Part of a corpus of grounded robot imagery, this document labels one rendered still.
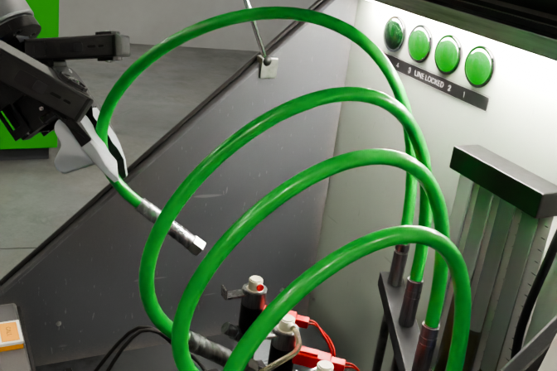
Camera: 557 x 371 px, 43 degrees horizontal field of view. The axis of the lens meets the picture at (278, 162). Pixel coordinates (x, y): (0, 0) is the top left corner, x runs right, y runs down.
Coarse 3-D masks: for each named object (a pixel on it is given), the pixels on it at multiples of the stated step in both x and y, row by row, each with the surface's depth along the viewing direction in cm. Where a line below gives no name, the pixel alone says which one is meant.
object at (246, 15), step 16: (224, 16) 75; (240, 16) 75; (256, 16) 75; (272, 16) 75; (288, 16) 76; (304, 16) 76; (320, 16) 76; (176, 32) 76; (192, 32) 76; (352, 32) 77; (160, 48) 76; (368, 48) 77; (144, 64) 77; (384, 64) 78; (128, 80) 77; (400, 80) 79; (112, 96) 78; (400, 96) 80; (112, 112) 79; (96, 128) 79; (128, 192) 82; (416, 192) 84; (400, 224) 86
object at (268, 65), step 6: (246, 0) 100; (246, 6) 100; (252, 24) 101; (258, 30) 102; (258, 36) 102; (258, 42) 103; (264, 54) 104; (258, 60) 105; (264, 60) 104; (270, 60) 104; (276, 60) 105; (264, 66) 104; (270, 66) 105; (276, 66) 105; (264, 72) 105; (270, 72) 105; (276, 72) 105; (264, 78) 105; (270, 78) 105
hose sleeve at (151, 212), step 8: (144, 200) 83; (136, 208) 83; (144, 208) 83; (152, 208) 83; (144, 216) 83; (152, 216) 83; (176, 224) 84; (168, 232) 84; (176, 232) 84; (184, 232) 84; (184, 240) 84; (192, 240) 85
